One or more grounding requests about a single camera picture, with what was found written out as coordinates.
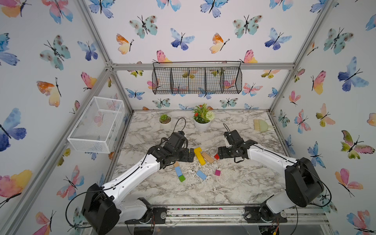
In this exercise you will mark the small green potted plant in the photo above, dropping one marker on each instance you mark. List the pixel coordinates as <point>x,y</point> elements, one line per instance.
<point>165,121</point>

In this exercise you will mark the light blue block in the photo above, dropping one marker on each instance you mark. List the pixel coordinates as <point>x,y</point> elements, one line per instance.
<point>201,175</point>
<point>178,171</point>

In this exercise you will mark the yellow block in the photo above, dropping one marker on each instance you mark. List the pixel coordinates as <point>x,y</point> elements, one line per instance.
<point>200,157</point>
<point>197,150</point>

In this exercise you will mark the black wire wall basket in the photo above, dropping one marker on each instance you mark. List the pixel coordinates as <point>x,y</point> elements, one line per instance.
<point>188,78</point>

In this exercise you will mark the magenta cube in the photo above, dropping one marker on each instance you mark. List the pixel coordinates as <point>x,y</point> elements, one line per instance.
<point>217,172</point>

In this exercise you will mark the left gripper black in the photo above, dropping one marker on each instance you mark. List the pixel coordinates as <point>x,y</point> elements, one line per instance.
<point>184,156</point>

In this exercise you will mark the green cube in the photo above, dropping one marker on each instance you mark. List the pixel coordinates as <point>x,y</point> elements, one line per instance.
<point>182,178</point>

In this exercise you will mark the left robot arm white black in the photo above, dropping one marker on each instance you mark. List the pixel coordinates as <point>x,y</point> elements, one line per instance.
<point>103,206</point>

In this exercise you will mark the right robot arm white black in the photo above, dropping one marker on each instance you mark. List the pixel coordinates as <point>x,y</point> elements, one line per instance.
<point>302,182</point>

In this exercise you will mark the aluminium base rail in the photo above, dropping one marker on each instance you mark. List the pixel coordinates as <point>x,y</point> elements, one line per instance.
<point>205,215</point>

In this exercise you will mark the white mesh wall basket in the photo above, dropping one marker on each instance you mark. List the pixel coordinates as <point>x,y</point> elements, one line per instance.
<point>98,126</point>

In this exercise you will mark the flowering potted plant white pot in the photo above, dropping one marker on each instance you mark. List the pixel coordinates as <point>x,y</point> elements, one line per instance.
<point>203,116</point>

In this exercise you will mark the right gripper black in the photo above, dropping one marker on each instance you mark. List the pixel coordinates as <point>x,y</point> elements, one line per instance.
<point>222,150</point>

